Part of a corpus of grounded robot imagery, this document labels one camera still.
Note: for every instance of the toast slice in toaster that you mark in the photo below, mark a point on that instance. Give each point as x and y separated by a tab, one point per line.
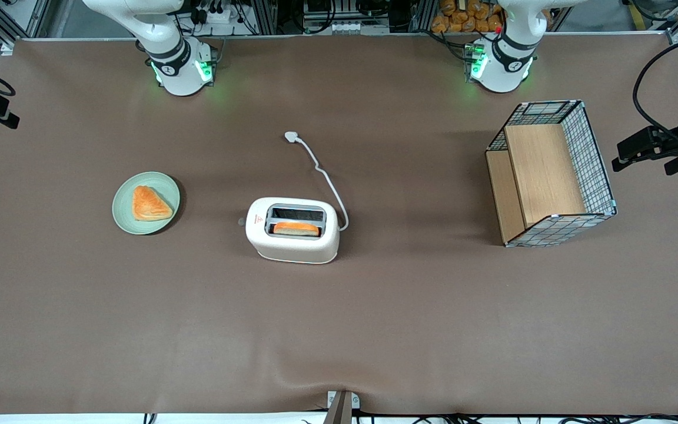
296	228

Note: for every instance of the white two-slot toaster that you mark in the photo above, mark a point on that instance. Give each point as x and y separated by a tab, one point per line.
295	247

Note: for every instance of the brown table cover mat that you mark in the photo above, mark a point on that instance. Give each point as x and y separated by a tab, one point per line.
339	330

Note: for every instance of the pale green round plate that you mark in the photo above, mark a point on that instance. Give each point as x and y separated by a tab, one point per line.
159	221

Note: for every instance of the triangular orange bread piece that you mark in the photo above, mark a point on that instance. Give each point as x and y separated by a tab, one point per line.
148	205

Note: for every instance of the light wooden shelf board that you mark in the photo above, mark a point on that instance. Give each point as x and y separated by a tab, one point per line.
545	176

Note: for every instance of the white power strip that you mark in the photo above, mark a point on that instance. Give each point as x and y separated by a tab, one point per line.
221	15

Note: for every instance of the bag of bread rolls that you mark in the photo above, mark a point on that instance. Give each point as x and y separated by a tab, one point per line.
462	17

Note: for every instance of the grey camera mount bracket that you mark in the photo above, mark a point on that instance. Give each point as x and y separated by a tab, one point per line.
340	406

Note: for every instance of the black side camera with clamp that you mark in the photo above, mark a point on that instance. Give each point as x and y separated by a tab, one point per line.
662	147

